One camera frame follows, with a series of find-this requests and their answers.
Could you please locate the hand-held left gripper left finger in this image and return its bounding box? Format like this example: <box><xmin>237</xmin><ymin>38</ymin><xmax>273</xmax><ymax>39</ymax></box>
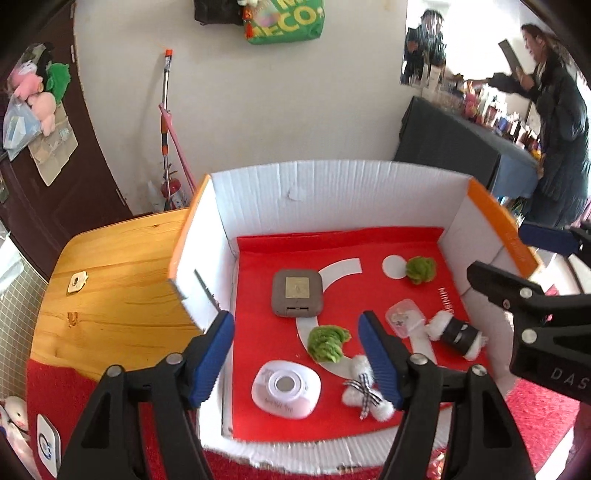
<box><xmin>55</xmin><ymin>310</ymin><xmax>236</xmax><ymax>480</ymax></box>

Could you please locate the white pink round case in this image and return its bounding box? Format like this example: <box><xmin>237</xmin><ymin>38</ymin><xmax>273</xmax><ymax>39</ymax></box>
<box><xmin>250</xmin><ymin>360</ymin><xmax>323</xmax><ymax>420</ymax></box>

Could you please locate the metal broom stick orange tip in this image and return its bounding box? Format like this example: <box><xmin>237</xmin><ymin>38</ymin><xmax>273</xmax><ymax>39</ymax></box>
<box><xmin>159</xmin><ymin>48</ymin><xmax>174</xmax><ymax>185</ymax></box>

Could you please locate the black board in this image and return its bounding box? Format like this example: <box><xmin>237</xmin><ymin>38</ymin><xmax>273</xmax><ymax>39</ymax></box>
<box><xmin>499</xmin><ymin>39</ymin><xmax>527</xmax><ymax>77</ymax></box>

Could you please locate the brown paper bag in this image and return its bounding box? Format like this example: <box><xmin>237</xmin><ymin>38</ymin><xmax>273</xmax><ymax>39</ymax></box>
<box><xmin>28</xmin><ymin>117</ymin><xmax>79</xmax><ymax>186</ymax></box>

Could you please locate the red tablecloth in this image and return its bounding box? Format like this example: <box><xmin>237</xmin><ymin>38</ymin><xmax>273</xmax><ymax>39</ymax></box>
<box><xmin>25</xmin><ymin>355</ymin><xmax>583</xmax><ymax>480</ymax></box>

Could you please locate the black plush toy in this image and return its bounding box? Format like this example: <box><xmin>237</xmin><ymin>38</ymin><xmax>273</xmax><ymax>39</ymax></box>
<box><xmin>28</xmin><ymin>42</ymin><xmax>54</xmax><ymax>75</ymax></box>

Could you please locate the red fire extinguisher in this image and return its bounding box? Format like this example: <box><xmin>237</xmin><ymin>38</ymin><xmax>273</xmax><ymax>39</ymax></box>
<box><xmin>160</xmin><ymin>171</ymin><xmax>190</xmax><ymax>210</ymax></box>

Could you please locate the mop with red handle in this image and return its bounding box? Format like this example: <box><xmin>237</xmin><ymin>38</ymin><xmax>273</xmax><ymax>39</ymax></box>
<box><xmin>158</xmin><ymin>104</ymin><xmax>197</xmax><ymax>195</ymax></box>

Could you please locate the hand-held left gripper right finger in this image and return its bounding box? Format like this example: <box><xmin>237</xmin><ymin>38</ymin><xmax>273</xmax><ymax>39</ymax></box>
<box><xmin>358</xmin><ymin>310</ymin><xmax>536</xmax><ymax>480</ymax></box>

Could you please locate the black white plush roll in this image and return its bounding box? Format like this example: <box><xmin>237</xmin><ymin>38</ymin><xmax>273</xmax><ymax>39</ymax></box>
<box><xmin>425</xmin><ymin>310</ymin><xmax>489</xmax><ymax>361</ymax></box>

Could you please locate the grey square device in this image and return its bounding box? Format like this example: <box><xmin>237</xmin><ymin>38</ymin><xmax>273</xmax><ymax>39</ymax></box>
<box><xmin>271</xmin><ymin>271</ymin><xmax>324</xmax><ymax>319</ymax></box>

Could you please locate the white blue card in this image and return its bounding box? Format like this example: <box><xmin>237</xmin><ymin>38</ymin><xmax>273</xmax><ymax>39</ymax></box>
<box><xmin>36</xmin><ymin>413</ymin><xmax>62</xmax><ymax>478</ymax></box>

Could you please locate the green plush toy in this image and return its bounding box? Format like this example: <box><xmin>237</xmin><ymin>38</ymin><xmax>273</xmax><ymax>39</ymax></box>
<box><xmin>46</xmin><ymin>62</ymin><xmax>71</xmax><ymax>104</ymax></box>

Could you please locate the white cardboard box red bottom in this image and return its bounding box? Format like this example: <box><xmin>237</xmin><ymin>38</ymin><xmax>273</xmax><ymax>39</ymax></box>
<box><xmin>168</xmin><ymin>159</ymin><xmax>543</xmax><ymax>476</ymax></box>

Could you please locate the dark cloth covered table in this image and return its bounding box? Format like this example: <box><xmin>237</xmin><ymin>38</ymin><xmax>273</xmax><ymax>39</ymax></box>
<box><xmin>394</xmin><ymin>96</ymin><xmax>541</xmax><ymax>199</ymax></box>

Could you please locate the wooden table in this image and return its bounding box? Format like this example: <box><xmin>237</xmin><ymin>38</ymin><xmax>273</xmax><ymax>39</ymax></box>
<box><xmin>30</xmin><ymin>208</ymin><xmax>204</xmax><ymax>384</ymax></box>

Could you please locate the green fluffy scrunchie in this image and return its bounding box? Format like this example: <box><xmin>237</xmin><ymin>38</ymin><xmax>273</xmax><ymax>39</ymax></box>
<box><xmin>307</xmin><ymin>325</ymin><xmax>352</xmax><ymax>363</ymax></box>
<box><xmin>405</xmin><ymin>256</ymin><xmax>437</xmax><ymax>287</ymax></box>

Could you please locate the black bag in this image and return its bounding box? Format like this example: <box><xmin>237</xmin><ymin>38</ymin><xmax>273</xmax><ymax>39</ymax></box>
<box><xmin>194</xmin><ymin>0</ymin><xmax>245</xmax><ymax>26</ymax></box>

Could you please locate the small clear plastic box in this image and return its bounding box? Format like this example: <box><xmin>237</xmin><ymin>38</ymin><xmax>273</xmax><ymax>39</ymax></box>
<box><xmin>385</xmin><ymin>298</ymin><xmax>426</xmax><ymax>337</ymax></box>

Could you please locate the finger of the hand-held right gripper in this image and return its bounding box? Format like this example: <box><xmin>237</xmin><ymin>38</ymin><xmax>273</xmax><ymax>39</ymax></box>
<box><xmin>517</xmin><ymin>220</ymin><xmax>591</xmax><ymax>258</ymax></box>
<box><xmin>466</xmin><ymin>261</ymin><xmax>591</xmax><ymax>334</ymax></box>

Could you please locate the clear plastic bag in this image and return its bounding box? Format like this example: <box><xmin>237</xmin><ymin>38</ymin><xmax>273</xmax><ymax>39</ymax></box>
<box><xmin>2</xmin><ymin>95</ymin><xmax>43</xmax><ymax>162</ymax></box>

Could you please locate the dark brown door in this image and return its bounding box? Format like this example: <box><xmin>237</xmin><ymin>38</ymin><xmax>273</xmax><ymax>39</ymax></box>
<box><xmin>0</xmin><ymin>0</ymin><xmax>134</xmax><ymax>282</ymax></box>

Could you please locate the white plush bunny plaid bow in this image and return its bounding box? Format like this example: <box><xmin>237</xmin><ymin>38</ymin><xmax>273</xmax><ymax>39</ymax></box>
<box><xmin>342</xmin><ymin>354</ymin><xmax>395</xmax><ymax>422</ymax></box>

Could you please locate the green shopping bag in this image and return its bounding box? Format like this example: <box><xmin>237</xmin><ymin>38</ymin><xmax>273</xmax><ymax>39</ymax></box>
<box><xmin>244</xmin><ymin>0</ymin><xmax>325</xmax><ymax>45</ymax></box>

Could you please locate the pink pig plush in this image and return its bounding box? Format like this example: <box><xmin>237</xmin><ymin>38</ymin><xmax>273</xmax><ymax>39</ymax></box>
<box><xmin>0</xmin><ymin>396</ymin><xmax>29</xmax><ymax>432</ymax></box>
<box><xmin>11</xmin><ymin>62</ymin><xmax>47</xmax><ymax>100</ymax></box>
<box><xmin>25</xmin><ymin>91</ymin><xmax>58</xmax><ymax>136</ymax></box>

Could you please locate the row of assorted goods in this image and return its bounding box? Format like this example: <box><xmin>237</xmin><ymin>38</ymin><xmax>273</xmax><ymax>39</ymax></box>
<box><xmin>445</xmin><ymin>76</ymin><xmax>543</xmax><ymax>158</ymax></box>

